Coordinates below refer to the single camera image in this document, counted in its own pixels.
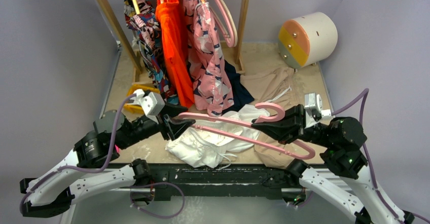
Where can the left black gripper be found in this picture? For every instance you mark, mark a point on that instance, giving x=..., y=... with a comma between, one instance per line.
x=176, y=126

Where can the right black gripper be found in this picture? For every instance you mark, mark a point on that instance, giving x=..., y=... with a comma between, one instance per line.
x=298, y=123

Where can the white shorts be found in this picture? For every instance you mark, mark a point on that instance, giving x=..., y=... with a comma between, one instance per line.
x=201, y=148

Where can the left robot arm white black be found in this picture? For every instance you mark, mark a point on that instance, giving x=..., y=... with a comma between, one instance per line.
x=81, y=174

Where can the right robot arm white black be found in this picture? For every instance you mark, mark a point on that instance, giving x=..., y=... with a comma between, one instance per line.
x=343, y=138

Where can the beige shorts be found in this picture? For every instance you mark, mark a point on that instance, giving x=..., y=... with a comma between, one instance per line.
x=283, y=87

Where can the navy blue shorts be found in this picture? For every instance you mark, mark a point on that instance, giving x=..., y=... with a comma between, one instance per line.
x=241, y=95

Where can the pink shark print shorts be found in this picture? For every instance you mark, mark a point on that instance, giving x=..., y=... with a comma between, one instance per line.
x=212, y=89

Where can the orange mesh shorts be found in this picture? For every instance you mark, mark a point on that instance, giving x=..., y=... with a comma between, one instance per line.
x=174, y=44

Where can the comic print shorts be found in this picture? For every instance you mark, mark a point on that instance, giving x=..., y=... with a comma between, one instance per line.
x=140, y=18

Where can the yellow plastic bin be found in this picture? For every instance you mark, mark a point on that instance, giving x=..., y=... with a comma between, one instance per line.
x=135, y=108

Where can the round white drawer cabinet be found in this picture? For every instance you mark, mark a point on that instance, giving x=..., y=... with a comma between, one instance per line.
x=306, y=40

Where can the wooden clothes rack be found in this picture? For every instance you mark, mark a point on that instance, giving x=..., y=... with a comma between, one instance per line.
x=231, y=54

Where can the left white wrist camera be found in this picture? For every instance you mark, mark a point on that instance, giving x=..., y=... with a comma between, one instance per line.
x=150, y=102

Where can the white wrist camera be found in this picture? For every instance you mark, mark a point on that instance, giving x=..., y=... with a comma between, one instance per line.
x=314, y=105
x=150, y=102

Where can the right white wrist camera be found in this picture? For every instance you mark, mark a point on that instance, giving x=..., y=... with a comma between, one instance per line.
x=314, y=105

